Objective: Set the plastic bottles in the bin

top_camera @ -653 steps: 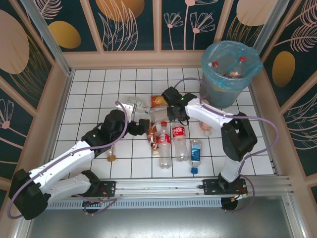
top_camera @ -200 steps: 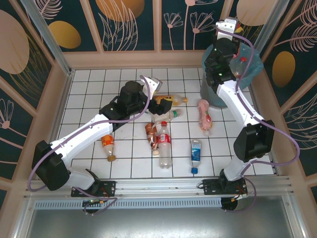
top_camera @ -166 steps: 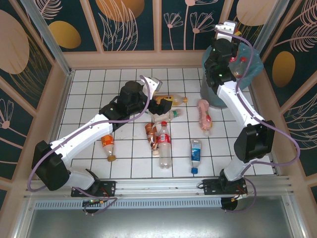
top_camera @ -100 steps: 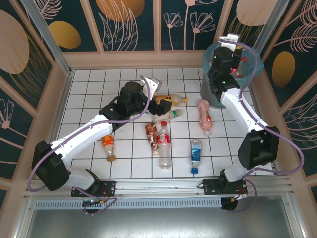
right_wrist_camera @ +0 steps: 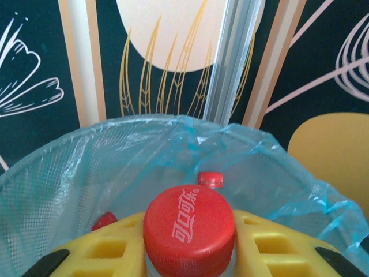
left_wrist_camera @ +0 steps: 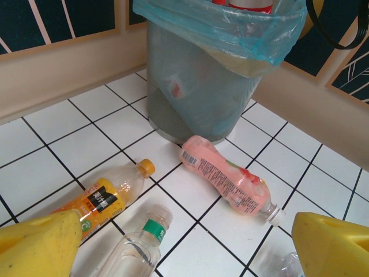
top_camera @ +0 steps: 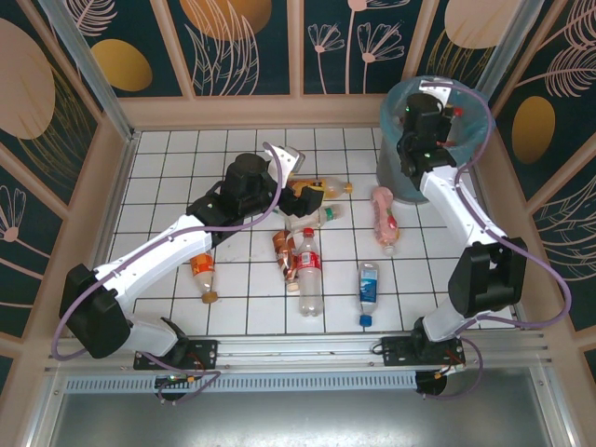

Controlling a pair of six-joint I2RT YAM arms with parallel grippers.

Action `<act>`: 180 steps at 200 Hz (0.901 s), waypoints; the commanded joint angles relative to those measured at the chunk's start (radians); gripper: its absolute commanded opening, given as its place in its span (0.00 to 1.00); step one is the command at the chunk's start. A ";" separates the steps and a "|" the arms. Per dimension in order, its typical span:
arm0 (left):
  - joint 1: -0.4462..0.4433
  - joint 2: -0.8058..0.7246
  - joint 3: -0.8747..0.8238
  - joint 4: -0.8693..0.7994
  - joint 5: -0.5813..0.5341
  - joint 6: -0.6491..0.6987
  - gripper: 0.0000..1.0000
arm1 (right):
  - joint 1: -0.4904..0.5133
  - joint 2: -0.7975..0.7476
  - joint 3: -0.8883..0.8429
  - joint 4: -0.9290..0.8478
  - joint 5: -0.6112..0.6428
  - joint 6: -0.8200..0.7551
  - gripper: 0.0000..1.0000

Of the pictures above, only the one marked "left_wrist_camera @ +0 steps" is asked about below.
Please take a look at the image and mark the blue plastic bin liner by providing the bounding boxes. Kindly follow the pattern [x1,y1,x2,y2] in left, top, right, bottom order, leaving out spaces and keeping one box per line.
[132,0,308,78]

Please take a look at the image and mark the clear bottle red cap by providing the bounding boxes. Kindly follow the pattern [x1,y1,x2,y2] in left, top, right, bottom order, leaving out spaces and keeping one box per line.
[161,72,197,102]

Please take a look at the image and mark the clear bottle green label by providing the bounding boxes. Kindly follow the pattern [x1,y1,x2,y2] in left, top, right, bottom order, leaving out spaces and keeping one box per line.
[96,204,174,277]

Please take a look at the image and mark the orange black label juice bottle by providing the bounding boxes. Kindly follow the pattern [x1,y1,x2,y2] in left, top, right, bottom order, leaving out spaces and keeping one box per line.
[50,158,157,246]

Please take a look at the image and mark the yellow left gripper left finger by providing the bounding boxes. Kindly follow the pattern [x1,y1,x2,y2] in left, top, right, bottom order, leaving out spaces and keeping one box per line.
[0,209,83,277]

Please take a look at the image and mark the clear bottle red white label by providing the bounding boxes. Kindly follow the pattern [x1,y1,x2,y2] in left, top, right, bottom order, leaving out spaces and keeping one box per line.
[259,250,304,277]

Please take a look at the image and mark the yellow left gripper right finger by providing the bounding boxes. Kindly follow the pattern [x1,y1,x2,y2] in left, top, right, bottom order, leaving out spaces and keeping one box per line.
[291,212,369,277]

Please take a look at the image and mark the black ribbed cable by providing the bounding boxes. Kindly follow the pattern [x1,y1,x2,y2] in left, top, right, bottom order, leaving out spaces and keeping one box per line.
[305,0,369,50]

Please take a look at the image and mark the pink plastic bottle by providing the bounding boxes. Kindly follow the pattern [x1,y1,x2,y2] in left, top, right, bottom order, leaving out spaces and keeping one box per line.
[180,134,286,226]

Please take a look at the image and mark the grey mesh waste bin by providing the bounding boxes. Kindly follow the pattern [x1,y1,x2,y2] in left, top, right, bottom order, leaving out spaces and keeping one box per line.
[146,17,263,145]

